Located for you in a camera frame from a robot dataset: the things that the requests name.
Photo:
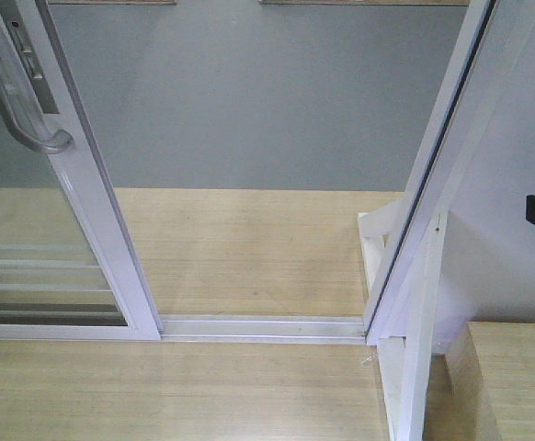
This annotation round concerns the white sliding glass door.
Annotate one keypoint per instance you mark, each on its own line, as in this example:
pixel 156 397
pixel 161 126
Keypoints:
pixel 68 268

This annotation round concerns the aluminium floor door track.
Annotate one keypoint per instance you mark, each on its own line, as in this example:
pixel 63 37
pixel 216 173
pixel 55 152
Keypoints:
pixel 256 329

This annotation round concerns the light wooden box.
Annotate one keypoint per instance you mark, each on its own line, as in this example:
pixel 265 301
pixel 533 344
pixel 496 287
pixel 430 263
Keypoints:
pixel 484 387

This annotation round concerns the white wooden support brace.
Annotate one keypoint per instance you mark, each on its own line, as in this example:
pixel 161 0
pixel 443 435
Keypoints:
pixel 404 348

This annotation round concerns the white door frame post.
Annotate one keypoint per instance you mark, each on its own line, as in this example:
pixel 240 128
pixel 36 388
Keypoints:
pixel 474 170

